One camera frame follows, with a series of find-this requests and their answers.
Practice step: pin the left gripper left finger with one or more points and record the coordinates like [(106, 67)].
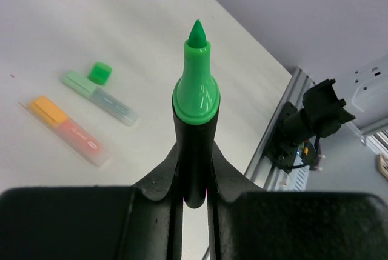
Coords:
[(156, 213)]

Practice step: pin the bright green marker cap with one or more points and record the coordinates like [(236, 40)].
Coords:
[(100, 73)]

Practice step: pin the orange pen cap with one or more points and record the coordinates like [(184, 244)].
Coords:
[(47, 111)]

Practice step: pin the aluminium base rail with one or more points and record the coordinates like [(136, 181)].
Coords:
[(261, 171)]

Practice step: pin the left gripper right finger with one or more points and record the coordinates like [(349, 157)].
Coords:
[(228, 196)]

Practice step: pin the black green highlighter pen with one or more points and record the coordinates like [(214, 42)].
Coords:
[(196, 99)]

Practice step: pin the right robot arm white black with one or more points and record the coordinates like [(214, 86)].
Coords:
[(321, 115)]

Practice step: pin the pale green marker pen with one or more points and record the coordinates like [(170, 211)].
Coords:
[(114, 107)]

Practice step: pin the pink orange highlighter pen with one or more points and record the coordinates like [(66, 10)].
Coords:
[(83, 142)]

